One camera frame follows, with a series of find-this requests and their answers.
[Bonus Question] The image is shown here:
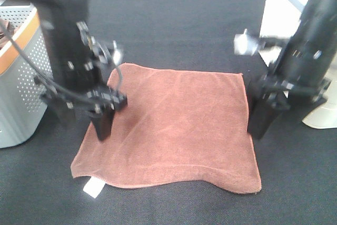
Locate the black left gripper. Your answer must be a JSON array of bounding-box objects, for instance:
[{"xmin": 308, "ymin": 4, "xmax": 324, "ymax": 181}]
[{"xmin": 34, "ymin": 76, "xmax": 127, "ymax": 141}]

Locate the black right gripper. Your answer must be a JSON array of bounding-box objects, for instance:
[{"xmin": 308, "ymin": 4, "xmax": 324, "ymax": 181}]
[{"xmin": 247, "ymin": 74, "xmax": 332, "ymax": 140}]

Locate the brown towel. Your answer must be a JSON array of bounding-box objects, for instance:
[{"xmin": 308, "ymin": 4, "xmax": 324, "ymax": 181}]
[
  {"xmin": 71, "ymin": 63, "xmax": 262, "ymax": 194},
  {"xmin": 0, "ymin": 19, "xmax": 19, "ymax": 49}
]

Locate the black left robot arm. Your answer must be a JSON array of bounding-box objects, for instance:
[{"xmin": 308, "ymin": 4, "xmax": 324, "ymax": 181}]
[{"xmin": 19, "ymin": 0, "xmax": 127, "ymax": 140}]

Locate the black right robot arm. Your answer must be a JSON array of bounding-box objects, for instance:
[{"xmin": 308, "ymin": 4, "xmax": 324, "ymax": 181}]
[{"xmin": 246, "ymin": 0, "xmax": 336, "ymax": 139}]

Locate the brown towel in basket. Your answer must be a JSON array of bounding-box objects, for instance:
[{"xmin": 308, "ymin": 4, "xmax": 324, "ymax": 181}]
[{"xmin": 0, "ymin": 19, "xmax": 19, "ymax": 49}]

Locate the grey perforated laundry basket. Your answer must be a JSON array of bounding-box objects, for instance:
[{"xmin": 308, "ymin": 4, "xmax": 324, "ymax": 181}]
[{"xmin": 1, "ymin": 5, "xmax": 52, "ymax": 148}]

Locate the black table mat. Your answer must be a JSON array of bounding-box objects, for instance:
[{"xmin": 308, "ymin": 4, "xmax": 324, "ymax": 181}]
[{"xmin": 1, "ymin": 0, "xmax": 336, "ymax": 224}]

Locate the white storage box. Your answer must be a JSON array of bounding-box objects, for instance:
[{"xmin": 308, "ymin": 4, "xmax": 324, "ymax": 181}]
[{"xmin": 260, "ymin": 0, "xmax": 336, "ymax": 129}]

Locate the black cable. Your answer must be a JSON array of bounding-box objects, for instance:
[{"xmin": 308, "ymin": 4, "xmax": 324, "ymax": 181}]
[{"xmin": 0, "ymin": 21, "xmax": 124, "ymax": 104}]

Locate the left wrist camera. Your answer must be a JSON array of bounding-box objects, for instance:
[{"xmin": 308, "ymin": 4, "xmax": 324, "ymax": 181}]
[{"xmin": 92, "ymin": 41, "xmax": 124, "ymax": 66}]

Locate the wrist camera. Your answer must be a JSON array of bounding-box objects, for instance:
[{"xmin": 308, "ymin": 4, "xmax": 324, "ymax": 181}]
[
  {"xmin": 92, "ymin": 41, "xmax": 124, "ymax": 66},
  {"xmin": 233, "ymin": 28, "xmax": 264, "ymax": 56}
]

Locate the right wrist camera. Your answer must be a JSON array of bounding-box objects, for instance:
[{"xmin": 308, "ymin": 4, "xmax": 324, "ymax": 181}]
[{"xmin": 233, "ymin": 28, "xmax": 264, "ymax": 56}]

